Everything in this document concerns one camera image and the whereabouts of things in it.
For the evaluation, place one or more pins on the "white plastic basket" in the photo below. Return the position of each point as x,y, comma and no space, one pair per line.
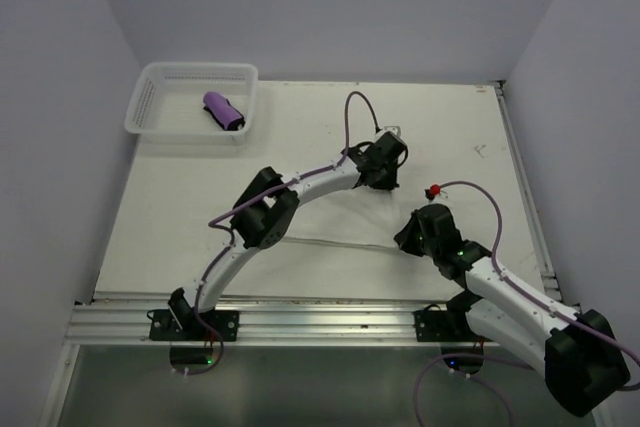
167,102

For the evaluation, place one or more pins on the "aluminium mounting rail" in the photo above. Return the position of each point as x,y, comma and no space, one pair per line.
250,321

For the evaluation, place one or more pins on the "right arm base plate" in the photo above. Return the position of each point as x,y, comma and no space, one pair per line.
434,324

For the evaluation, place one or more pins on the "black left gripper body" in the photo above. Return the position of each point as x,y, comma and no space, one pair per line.
387,178

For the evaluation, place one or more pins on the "white towel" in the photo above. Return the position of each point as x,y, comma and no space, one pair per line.
361,217

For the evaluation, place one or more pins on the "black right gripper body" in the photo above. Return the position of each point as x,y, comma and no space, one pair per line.
413,241

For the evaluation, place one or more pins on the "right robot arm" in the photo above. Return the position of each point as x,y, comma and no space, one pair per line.
574,352

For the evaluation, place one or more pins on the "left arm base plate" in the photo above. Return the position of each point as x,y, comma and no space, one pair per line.
220,324

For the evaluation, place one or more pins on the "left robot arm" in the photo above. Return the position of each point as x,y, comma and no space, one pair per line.
262,215

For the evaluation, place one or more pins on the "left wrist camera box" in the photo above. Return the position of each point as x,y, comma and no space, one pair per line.
396,130

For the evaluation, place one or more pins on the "purple and black towel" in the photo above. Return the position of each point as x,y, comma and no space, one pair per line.
224,114

